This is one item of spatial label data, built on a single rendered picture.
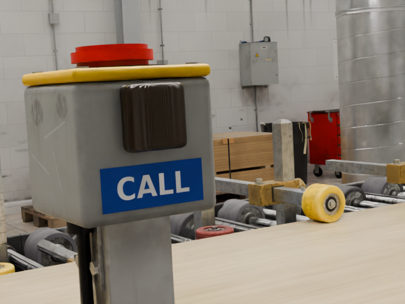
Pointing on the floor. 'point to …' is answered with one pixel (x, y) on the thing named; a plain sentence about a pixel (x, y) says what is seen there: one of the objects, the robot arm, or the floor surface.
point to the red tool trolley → (324, 139)
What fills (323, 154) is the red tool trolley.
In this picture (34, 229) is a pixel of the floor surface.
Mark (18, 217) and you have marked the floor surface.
